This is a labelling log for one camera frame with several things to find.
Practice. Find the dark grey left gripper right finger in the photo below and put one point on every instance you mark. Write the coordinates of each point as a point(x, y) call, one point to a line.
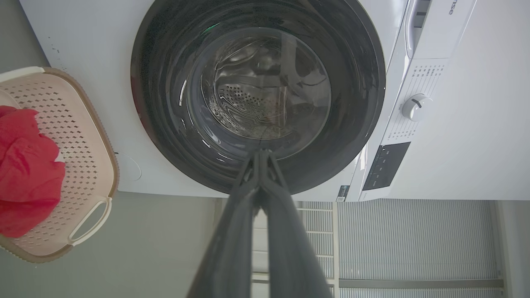
point(292, 252)

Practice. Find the white program dial knob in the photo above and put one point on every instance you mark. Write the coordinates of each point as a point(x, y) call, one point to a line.
point(415, 107)

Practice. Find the beige perforated laundry basket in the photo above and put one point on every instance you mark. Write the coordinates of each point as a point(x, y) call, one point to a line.
point(78, 140)

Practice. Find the white detergent drawer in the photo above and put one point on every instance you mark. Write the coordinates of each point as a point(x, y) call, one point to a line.
point(439, 29)

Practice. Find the red garment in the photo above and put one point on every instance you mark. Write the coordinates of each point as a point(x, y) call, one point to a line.
point(27, 174)

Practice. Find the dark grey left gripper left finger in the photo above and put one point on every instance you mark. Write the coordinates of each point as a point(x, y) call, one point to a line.
point(227, 252)

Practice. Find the white front-load washing machine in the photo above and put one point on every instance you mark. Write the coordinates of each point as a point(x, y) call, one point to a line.
point(463, 124)

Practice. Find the black round washer door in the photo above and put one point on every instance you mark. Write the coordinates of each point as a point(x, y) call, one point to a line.
point(256, 89)

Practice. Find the black control display panel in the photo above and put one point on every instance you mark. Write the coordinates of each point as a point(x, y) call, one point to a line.
point(385, 165)

